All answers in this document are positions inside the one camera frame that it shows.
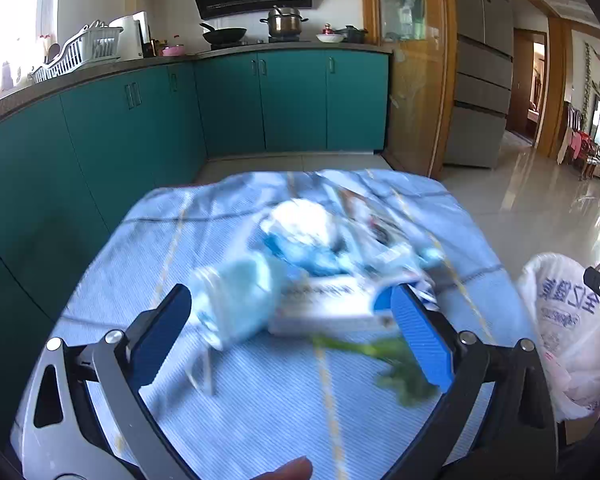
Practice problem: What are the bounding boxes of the blue checked tablecloth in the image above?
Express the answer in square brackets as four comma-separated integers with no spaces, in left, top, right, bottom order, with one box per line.
[52,169,535,479]

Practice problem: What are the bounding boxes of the white bowl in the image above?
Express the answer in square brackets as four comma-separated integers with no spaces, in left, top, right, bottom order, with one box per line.
[316,34,344,44]

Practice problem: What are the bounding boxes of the brown interior door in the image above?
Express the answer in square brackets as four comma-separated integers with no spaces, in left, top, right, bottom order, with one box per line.
[506,28,547,145]

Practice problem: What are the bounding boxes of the light blue face mask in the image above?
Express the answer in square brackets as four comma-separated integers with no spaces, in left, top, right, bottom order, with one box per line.
[187,252,289,396]

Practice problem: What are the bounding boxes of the wooden glass sliding door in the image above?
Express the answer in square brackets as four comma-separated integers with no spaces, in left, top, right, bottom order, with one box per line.
[362,0,457,179]

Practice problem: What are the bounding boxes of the stainless steel pot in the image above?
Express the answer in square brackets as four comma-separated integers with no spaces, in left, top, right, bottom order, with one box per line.
[260,6,308,38]

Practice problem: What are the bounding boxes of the clear plastic wrapper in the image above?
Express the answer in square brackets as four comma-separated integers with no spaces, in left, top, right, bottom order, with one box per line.
[324,183,440,274]

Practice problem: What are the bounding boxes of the silver refrigerator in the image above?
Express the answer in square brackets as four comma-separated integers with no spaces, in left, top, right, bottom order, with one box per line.
[443,0,514,168]

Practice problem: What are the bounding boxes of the white dish rack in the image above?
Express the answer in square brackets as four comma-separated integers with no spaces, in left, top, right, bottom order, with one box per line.
[31,21,123,82]

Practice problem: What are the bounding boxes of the white printed trash bag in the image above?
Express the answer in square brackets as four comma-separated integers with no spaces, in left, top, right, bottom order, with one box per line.
[516,252,600,422]

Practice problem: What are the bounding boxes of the white crumpled paper ball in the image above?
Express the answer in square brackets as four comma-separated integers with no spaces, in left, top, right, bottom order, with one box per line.
[259,198,338,263]

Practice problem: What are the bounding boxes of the pink container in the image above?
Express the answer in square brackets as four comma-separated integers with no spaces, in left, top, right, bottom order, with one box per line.
[161,44,186,58]

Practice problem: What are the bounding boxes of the white medicine box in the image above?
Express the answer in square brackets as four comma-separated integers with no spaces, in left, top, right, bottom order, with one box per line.
[266,276,439,338]

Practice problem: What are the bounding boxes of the teal lower kitchen cabinets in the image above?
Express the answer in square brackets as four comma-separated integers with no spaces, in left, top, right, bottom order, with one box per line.
[0,49,391,411]

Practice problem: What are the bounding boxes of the dark green casserole pot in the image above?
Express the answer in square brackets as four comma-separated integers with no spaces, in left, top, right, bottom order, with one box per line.
[338,25,368,44]

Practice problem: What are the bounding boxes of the person's left hand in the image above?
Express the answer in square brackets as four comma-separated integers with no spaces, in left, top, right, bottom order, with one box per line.
[253,456,313,480]

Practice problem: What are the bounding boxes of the green vegetable leaf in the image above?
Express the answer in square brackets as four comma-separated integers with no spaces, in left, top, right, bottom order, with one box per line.
[312,335,438,408]

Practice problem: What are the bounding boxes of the black wok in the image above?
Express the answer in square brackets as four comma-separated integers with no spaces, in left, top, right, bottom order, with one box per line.
[200,23,247,46]

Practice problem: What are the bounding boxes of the white kitchen appliance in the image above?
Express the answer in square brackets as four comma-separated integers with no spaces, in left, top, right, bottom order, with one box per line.
[109,11,150,61]

